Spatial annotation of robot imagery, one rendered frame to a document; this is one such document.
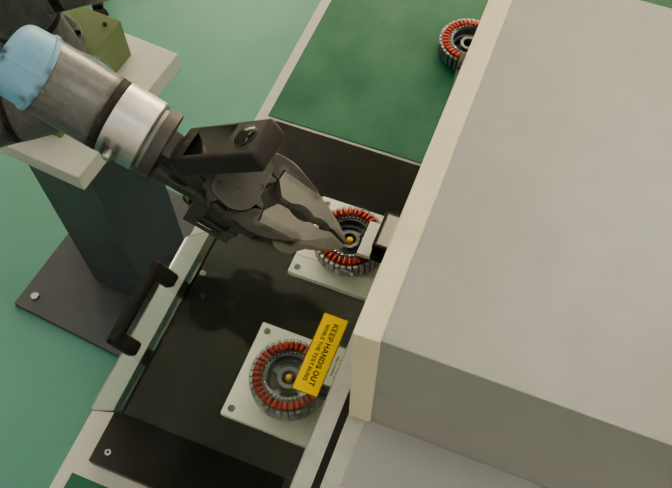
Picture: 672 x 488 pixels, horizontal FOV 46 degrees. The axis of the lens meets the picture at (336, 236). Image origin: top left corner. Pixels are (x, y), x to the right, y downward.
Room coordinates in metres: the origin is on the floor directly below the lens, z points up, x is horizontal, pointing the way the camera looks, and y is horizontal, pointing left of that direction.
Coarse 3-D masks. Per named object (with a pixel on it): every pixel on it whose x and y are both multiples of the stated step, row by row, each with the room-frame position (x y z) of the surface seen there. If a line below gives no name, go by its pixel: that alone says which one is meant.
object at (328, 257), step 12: (336, 216) 0.64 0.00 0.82; (348, 216) 0.64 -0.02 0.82; (360, 216) 0.64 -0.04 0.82; (372, 216) 0.64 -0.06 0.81; (348, 228) 0.63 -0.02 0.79; (360, 228) 0.63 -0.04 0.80; (360, 240) 0.61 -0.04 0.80; (324, 252) 0.58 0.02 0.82; (336, 252) 0.58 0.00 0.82; (348, 252) 0.59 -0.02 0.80; (336, 264) 0.56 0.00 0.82; (348, 264) 0.56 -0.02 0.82; (360, 264) 0.56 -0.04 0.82; (372, 264) 0.56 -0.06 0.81
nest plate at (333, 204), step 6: (324, 198) 0.70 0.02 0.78; (330, 204) 0.69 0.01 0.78; (336, 204) 0.69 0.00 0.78; (342, 204) 0.69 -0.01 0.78; (348, 204) 0.69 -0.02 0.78; (378, 216) 0.66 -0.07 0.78; (300, 252) 0.60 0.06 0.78; (306, 252) 0.60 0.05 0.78; (312, 252) 0.60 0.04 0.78; (312, 258) 0.59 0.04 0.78; (378, 264) 0.57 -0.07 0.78; (372, 270) 0.56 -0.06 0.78; (366, 276) 0.55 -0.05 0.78; (372, 276) 0.55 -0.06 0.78
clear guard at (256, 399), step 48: (192, 240) 0.48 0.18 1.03; (240, 240) 0.46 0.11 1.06; (192, 288) 0.39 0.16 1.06; (240, 288) 0.39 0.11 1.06; (288, 288) 0.39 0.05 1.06; (336, 288) 0.39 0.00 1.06; (144, 336) 0.35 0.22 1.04; (192, 336) 0.34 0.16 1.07; (240, 336) 0.34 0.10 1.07; (288, 336) 0.34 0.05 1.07; (144, 384) 0.28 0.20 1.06; (192, 384) 0.28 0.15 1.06; (240, 384) 0.28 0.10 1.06; (288, 384) 0.28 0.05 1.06; (192, 432) 0.23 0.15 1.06; (240, 432) 0.23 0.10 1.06; (288, 432) 0.23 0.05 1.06
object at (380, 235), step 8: (384, 216) 0.61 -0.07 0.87; (392, 216) 0.61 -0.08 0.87; (376, 224) 0.62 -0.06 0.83; (384, 224) 0.59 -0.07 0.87; (392, 224) 0.59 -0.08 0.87; (368, 232) 0.60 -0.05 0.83; (376, 232) 0.60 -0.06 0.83; (384, 232) 0.58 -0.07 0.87; (392, 232) 0.58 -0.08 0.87; (368, 240) 0.59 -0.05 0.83; (376, 240) 0.57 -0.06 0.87; (384, 240) 0.57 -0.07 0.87; (360, 248) 0.58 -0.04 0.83; (368, 248) 0.58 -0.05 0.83; (376, 248) 0.56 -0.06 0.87; (384, 248) 0.55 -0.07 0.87; (360, 256) 0.57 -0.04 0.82; (368, 256) 0.56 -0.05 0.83; (376, 256) 0.55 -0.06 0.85
